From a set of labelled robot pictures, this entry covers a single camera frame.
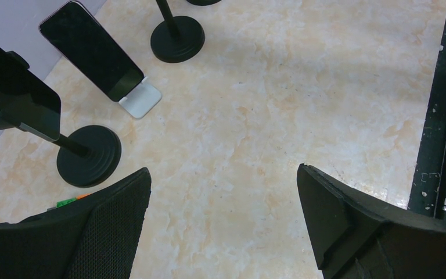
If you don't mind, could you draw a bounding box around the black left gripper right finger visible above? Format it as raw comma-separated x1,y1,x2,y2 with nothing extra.
297,164,446,278

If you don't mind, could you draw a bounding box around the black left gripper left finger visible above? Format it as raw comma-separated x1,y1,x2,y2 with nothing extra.
0,168,152,278

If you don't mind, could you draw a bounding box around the black clamp stand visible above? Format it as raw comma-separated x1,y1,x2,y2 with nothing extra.
187,0,221,6
150,0,206,63
0,50,123,189

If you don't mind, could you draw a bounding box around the silver metal phone stand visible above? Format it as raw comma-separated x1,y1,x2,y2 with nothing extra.
118,77,162,119

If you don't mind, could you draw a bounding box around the dark green-edged smartphone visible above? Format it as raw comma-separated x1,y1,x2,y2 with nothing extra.
0,48,61,142

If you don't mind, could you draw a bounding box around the purple smartphone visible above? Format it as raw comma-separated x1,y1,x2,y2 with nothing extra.
39,1,145,102

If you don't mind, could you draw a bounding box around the black clamp stand back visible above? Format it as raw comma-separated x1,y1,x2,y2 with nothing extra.
150,0,206,63

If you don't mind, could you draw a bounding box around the green toy brick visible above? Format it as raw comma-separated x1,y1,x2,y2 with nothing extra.
56,197,77,208

